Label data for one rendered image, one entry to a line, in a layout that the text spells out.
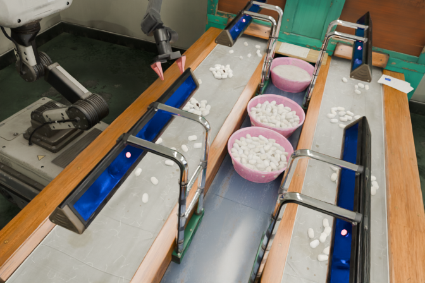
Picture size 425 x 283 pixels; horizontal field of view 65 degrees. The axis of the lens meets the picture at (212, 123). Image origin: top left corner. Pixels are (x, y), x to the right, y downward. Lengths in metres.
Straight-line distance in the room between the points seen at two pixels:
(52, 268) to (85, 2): 3.04
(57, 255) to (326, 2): 1.80
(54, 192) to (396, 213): 1.15
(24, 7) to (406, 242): 1.50
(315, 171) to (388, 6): 1.11
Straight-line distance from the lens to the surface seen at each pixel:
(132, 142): 0.83
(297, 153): 0.87
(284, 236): 1.12
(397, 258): 1.24
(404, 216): 1.36
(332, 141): 1.56
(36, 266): 1.12
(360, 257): 0.73
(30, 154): 1.82
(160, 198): 1.19
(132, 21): 3.57
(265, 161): 1.35
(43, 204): 1.21
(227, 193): 1.30
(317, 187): 1.33
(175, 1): 3.29
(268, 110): 1.61
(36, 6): 1.44
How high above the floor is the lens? 1.67
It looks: 39 degrees down
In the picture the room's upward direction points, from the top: 7 degrees clockwise
